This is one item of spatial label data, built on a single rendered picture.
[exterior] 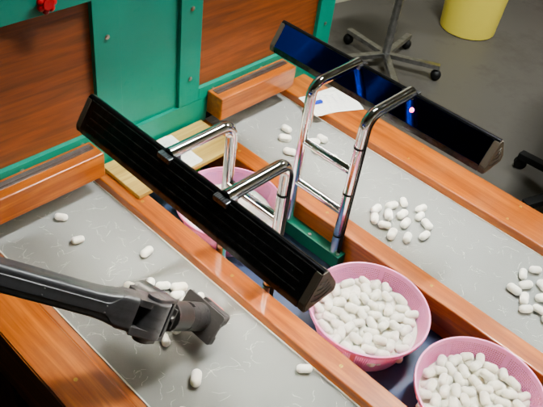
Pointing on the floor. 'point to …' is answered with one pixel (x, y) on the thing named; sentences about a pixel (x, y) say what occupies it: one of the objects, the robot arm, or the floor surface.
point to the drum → (472, 18)
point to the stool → (391, 47)
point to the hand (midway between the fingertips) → (222, 316)
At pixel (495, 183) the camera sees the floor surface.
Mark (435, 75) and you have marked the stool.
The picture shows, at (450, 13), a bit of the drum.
